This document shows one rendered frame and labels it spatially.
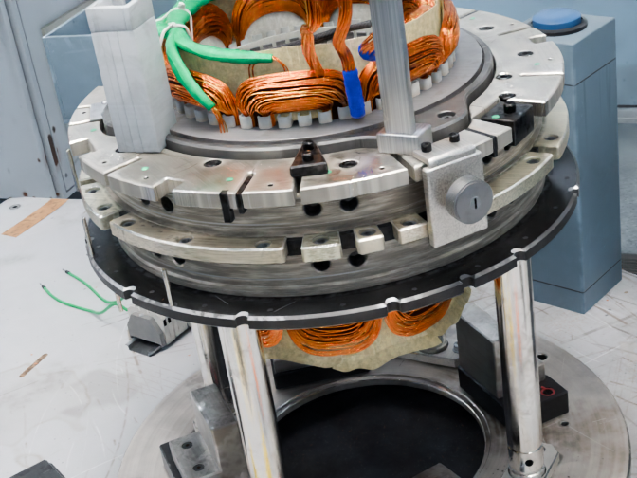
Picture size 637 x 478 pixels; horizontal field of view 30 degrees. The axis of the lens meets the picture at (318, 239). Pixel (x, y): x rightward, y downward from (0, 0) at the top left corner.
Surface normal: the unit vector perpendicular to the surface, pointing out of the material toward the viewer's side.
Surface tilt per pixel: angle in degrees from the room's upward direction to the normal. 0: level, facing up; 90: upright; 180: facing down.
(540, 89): 0
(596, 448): 0
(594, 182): 90
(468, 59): 0
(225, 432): 90
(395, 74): 90
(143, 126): 90
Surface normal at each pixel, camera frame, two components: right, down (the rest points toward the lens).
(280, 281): -0.18, 0.48
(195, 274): -0.54, 0.46
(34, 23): 0.93, 0.05
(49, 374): -0.14, -0.88
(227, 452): 0.36, 0.39
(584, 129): 0.75, 0.21
